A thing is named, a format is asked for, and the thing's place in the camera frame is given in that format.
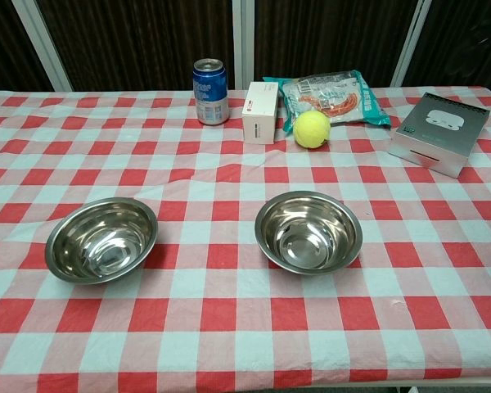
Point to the white partition post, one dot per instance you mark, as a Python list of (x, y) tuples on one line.
[(411, 41), (243, 41), (41, 41)]

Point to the clear teal snack bag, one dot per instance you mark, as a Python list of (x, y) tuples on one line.
[(343, 98)]

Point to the dark brown curtain panel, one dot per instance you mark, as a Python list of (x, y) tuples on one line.
[(327, 37), (466, 41), (4, 49), (139, 41)]

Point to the red white checked tablecloth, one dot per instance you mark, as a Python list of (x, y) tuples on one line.
[(213, 327)]

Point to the silver earbuds box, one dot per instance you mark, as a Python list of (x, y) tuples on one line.
[(438, 135)]

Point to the white cardboard box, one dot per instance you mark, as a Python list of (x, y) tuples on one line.
[(259, 118)]

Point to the yellow tennis ball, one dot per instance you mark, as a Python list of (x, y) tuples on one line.
[(311, 129)]

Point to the blue soda can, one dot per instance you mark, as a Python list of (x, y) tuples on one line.
[(210, 98)]

